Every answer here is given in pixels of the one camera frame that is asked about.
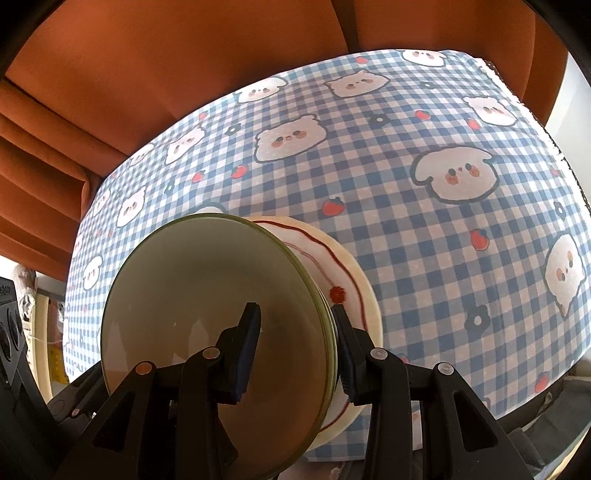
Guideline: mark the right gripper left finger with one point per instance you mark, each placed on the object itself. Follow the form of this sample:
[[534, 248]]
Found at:
[[215, 376]]

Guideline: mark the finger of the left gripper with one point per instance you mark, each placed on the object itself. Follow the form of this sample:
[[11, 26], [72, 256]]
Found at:
[[133, 435], [74, 407]]

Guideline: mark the blue bowl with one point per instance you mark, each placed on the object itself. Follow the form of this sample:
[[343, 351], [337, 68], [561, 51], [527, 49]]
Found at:
[[187, 282], [329, 337]]

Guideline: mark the red-rimmed small plate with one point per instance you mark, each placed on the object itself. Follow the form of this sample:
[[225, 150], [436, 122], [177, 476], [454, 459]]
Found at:
[[342, 281]]

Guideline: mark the blue checkered cartoon tablecloth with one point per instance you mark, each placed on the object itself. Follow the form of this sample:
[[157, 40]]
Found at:
[[464, 215]]

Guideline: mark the orange curtain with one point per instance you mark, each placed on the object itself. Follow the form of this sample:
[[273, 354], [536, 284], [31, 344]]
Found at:
[[84, 84]]

